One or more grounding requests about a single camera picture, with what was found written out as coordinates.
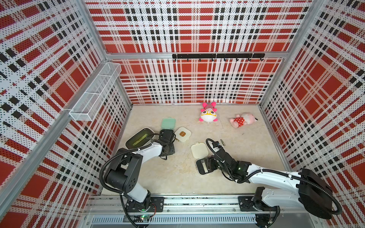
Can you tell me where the cream nail kit case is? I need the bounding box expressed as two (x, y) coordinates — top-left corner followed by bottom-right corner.
(191, 142), (216, 175)
(175, 127), (192, 142)

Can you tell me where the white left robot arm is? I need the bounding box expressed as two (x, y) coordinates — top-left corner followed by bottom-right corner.
(99, 128), (176, 211)

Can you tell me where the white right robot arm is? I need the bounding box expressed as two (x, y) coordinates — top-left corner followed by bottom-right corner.
(207, 142), (343, 219)

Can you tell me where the green nail kit case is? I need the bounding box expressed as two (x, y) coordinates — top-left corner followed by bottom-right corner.
(161, 117), (176, 130)

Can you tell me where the green oval tray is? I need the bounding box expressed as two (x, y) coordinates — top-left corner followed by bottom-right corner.
(125, 128), (154, 149)

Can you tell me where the pink owl plush toy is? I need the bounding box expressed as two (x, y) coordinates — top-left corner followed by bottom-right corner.
(199, 102), (218, 123)

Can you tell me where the pink strawberry plush toy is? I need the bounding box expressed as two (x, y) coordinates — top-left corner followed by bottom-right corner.
(229, 113), (258, 128)

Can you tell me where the clear wall shelf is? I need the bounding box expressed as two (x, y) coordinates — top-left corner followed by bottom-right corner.
(69, 62), (121, 122)

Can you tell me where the black hook rail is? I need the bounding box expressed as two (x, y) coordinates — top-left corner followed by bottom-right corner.
(172, 53), (265, 60)

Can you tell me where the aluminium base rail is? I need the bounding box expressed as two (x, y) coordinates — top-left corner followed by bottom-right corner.
(80, 194), (323, 228)

